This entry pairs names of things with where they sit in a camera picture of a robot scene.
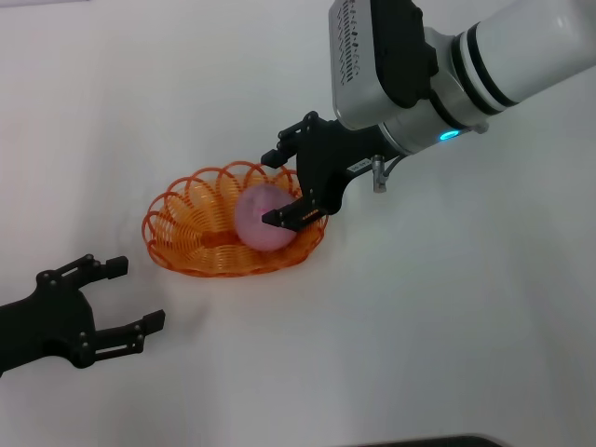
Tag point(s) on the pink peach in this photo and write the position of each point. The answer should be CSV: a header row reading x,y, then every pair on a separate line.
x,y
253,228

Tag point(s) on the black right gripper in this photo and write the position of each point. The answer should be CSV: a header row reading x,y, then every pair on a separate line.
x,y
326,158

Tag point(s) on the silver vented wrist camera box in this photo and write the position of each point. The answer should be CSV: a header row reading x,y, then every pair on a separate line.
x,y
358,70

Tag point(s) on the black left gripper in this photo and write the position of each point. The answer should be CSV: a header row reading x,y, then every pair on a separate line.
x,y
42,326

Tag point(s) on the orange woven plastic basket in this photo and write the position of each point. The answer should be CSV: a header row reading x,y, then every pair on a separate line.
x,y
209,251

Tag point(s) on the black rounded robot base part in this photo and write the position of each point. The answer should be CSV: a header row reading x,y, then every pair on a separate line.
x,y
437,442

